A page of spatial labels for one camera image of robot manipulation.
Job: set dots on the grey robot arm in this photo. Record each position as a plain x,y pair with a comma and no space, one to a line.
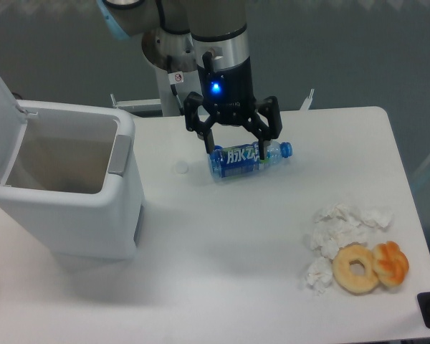
200,53

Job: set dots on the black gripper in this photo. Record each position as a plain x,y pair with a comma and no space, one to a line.
227,96

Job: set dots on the blue plastic bottle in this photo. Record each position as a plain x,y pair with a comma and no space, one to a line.
243,159

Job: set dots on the ring donut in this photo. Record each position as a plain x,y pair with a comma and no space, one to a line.
353,269

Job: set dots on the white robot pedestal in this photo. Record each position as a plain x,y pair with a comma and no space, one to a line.
173,60

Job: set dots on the orange twisted bread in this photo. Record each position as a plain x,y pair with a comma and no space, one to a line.
390,264

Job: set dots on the white trash bin lid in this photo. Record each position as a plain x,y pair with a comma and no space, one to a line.
13,124

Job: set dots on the small crumpled white tissue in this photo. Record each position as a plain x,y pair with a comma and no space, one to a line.
319,275

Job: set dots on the white trash bin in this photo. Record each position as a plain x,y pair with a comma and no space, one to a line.
70,178

